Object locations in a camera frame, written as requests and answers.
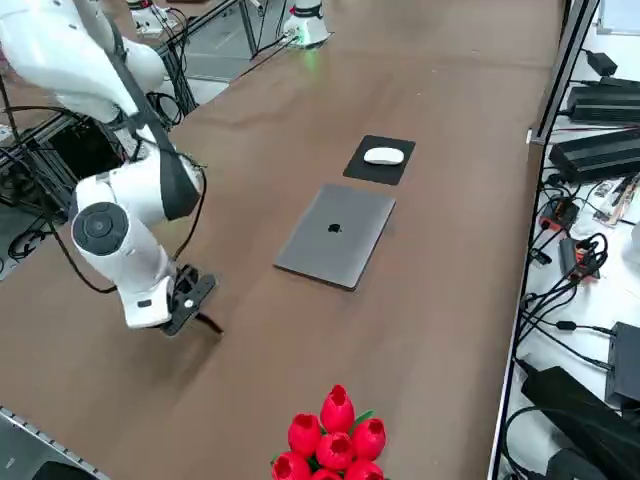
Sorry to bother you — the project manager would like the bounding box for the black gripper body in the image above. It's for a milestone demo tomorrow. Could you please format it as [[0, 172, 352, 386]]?
[[160, 264, 219, 337]]

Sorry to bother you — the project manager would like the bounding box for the white computer mouse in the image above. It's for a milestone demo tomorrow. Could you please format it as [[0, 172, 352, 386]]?
[[363, 146, 405, 166]]

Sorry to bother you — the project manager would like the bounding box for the grey closed laptop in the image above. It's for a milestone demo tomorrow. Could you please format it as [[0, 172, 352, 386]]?
[[273, 182, 397, 291]]

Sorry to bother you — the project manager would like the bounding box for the black mouse pad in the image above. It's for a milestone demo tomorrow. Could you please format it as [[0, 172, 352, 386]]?
[[342, 134, 417, 187]]

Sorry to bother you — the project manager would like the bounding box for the orange and black hub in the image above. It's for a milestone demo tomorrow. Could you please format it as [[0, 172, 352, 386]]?
[[557, 237, 602, 284], [538, 196, 582, 232]]

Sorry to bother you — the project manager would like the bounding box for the black box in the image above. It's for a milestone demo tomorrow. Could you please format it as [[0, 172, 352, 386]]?
[[603, 321, 640, 407]]

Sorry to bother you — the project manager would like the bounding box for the black finned power supply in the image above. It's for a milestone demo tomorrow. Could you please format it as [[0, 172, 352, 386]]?
[[566, 77, 640, 125], [548, 127, 640, 185]]

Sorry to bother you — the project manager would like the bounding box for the black power brick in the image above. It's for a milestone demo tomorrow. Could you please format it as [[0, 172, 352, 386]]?
[[584, 49, 620, 77]]

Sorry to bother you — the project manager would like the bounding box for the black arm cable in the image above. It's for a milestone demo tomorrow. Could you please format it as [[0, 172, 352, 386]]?
[[170, 159, 207, 266]]

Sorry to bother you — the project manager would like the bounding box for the aluminium rail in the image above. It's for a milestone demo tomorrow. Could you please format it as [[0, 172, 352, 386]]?
[[0, 405, 109, 480]]

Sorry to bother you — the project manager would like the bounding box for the aluminium camera post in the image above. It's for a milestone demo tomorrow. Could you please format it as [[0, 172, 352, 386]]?
[[527, 0, 601, 147]]

